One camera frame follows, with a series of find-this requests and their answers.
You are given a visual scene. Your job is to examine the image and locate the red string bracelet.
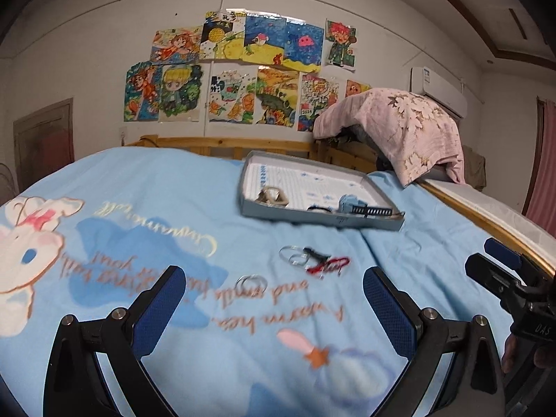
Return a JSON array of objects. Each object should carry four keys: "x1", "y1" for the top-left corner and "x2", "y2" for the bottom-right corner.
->
[{"x1": 306, "y1": 255, "x2": 353, "y2": 279}]

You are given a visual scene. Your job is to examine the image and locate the silver hoop key rings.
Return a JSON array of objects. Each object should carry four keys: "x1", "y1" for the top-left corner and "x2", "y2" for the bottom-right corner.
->
[{"x1": 277, "y1": 245, "x2": 312, "y2": 269}]

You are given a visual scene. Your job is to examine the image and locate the beige hair claw clip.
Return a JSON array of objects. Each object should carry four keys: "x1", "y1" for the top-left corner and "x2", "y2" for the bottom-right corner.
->
[{"x1": 255, "y1": 186, "x2": 289, "y2": 207}]

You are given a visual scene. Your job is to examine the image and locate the right hand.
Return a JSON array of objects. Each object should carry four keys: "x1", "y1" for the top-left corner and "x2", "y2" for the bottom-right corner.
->
[{"x1": 501, "y1": 334, "x2": 556, "y2": 374}]

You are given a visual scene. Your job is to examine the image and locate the pink curtain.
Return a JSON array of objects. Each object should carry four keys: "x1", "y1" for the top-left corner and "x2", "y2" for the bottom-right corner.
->
[{"x1": 522, "y1": 99, "x2": 555, "y2": 235}]

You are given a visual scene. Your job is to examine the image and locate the light blue cartoon bedsheet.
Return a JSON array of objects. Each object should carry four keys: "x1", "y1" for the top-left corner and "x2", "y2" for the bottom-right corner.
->
[{"x1": 1, "y1": 148, "x2": 512, "y2": 416}]

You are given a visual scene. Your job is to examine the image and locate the grey cardboard box tray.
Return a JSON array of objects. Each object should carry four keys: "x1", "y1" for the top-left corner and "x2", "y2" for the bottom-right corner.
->
[{"x1": 238, "y1": 152, "x2": 404, "y2": 231}]

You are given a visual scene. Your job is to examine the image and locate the pink floral blanket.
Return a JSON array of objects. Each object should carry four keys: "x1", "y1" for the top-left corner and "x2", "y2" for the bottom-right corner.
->
[{"x1": 313, "y1": 88, "x2": 466, "y2": 186}]

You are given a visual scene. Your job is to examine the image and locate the wooden bed headboard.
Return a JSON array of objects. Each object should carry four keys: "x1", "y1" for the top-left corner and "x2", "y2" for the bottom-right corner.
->
[{"x1": 132, "y1": 134, "x2": 555, "y2": 275}]

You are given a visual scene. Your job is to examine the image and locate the white air conditioner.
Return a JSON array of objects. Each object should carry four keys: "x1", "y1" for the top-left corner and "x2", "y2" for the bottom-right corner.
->
[{"x1": 410, "y1": 67, "x2": 467, "y2": 120}]

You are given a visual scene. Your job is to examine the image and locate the orange face poster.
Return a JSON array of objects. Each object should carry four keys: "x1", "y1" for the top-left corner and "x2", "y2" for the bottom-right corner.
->
[{"x1": 345, "y1": 79, "x2": 371, "y2": 97}]

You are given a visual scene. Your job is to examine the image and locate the blond boy poster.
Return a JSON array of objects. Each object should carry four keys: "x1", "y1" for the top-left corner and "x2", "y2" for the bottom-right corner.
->
[{"x1": 159, "y1": 64, "x2": 204, "y2": 122}]

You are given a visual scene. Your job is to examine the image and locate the white red text poster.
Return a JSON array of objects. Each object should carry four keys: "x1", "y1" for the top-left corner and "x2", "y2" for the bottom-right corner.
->
[{"x1": 297, "y1": 74, "x2": 339, "y2": 132}]

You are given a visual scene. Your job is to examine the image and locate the anime girl poster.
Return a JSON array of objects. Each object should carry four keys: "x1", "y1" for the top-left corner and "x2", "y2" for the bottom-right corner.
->
[{"x1": 123, "y1": 61, "x2": 162, "y2": 122}]

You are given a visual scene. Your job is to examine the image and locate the white cartoon poster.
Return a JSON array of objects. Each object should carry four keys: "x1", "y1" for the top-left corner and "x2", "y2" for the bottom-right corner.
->
[{"x1": 206, "y1": 64, "x2": 257, "y2": 124}]

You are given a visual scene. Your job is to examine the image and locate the orange landscape poster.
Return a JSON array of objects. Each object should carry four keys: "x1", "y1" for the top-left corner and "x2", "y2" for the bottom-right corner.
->
[{"x1": 255, "y1": 66, "x2": 300, "y2": 128}]

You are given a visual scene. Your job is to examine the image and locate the red hair character poster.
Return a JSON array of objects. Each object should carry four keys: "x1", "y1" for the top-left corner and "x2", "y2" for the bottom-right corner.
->
[{"x1": 325, "y1": 20, "x2": 357, "y2": 71}]

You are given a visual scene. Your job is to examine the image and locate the orange hair girl poster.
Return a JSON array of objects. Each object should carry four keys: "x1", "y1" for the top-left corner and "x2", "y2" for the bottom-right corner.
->
[{"x1": 150, "y1": 26, "x2": 202, "y2": 65}]

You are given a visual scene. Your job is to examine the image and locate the blue jellyfish poster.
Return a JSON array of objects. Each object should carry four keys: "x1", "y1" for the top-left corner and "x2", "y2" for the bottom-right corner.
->
[{"x1": 240, "y1": 12, "x2": 324, "y2": 73}]

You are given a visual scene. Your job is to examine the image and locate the yellow moon poster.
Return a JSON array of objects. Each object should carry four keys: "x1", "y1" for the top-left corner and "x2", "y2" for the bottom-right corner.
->
[{"x1": 200, "y1": 9, "x2": 246, "y2": 61}]

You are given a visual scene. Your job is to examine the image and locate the silver ring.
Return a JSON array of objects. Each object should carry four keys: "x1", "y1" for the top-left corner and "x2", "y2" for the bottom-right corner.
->
[{"x1": 234, "y1": 273, "x2": 270, "y2": 299}]

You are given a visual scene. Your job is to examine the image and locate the brown wall cabinet door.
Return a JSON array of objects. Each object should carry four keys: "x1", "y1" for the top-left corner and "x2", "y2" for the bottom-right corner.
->
[{"x1": 13, "y1": 99, "x2": 74, "y2": 191}]

